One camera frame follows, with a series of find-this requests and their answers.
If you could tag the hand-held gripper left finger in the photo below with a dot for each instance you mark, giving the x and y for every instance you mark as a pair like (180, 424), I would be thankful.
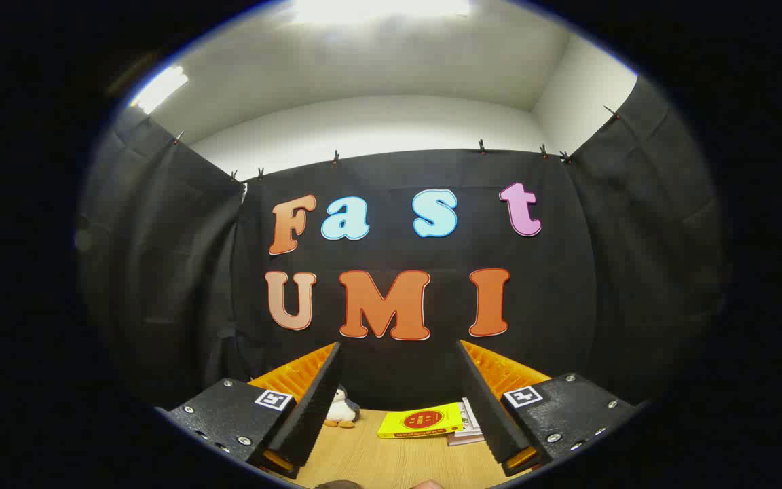
(313, 414)

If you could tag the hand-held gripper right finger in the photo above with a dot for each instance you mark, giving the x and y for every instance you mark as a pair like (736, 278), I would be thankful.
(489, 414)

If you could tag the white illustrated book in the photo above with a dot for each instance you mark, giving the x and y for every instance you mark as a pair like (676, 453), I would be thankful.
(471, 418)

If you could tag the plush penguin toy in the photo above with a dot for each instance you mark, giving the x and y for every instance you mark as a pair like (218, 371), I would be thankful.
(342, 411)

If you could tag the brown spine book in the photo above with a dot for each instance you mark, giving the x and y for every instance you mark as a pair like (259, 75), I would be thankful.
(466, 439)

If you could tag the yellow book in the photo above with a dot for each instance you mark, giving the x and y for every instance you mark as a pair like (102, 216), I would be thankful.
(418, 421)

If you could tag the ceiling light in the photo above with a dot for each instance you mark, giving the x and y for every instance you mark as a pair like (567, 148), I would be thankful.
(159, 89)
(377, 9)

